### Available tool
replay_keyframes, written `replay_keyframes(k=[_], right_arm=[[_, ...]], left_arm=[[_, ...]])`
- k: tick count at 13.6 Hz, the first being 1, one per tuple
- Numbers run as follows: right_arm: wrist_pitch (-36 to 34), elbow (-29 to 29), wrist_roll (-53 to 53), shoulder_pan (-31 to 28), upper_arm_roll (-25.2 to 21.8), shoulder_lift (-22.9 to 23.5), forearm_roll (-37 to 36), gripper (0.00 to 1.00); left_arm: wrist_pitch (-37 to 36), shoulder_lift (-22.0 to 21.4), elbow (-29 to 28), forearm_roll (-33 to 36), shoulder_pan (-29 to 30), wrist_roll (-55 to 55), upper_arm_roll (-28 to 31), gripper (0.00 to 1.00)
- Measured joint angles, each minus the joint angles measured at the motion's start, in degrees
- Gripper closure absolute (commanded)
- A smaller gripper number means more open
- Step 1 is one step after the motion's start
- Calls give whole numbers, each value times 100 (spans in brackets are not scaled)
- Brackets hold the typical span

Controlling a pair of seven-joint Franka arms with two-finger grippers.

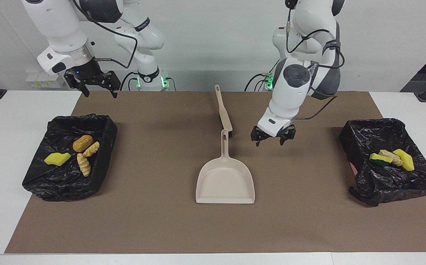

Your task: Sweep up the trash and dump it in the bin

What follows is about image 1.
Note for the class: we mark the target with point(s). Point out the green and yellow sponge piece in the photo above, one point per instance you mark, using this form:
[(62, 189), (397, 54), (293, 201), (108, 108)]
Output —
[(379, 159)]

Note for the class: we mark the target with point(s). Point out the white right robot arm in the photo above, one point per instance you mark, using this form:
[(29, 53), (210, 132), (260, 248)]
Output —
[(58, 25)]

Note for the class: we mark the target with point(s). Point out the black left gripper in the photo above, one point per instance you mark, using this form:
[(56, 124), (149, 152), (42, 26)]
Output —
[(273, 133)]

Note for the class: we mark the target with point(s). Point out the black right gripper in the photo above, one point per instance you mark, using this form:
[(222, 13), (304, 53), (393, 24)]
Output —
[(89, 75)]

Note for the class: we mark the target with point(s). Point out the beige hand brush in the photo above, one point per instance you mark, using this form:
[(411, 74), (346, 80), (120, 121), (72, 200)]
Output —
[(224, 112)]

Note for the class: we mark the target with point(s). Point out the yellow sponge block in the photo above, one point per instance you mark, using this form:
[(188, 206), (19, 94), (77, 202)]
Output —
[(405, 159)]

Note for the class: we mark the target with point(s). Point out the brown table mat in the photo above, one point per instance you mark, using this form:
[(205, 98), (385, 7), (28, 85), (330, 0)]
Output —
[(161, 221)]

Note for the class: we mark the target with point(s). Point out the yellow sponge wedge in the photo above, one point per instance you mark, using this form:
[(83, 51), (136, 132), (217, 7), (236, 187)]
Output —
[(57, 159)]

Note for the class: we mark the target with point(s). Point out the brown bread roll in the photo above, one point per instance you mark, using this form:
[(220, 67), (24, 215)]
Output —
[(83, 143)]

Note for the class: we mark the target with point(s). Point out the small striped bread bun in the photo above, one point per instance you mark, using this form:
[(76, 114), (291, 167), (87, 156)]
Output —
[(92, 149)]

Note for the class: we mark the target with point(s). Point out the long twisted croissant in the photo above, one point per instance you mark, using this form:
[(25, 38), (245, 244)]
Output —
[(84, 165)]

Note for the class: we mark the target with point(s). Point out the black bag lined pink bin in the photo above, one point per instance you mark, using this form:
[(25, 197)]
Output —
[(389, 184)]

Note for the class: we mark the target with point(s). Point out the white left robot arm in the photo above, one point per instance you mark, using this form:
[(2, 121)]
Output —
[(294, 88)]

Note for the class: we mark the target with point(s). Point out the beige plastic dustpan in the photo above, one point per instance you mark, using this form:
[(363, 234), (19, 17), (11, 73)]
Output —
[(225, 184)]

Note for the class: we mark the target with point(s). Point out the white wall socket box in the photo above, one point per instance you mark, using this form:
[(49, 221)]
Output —
[(43, 79)]

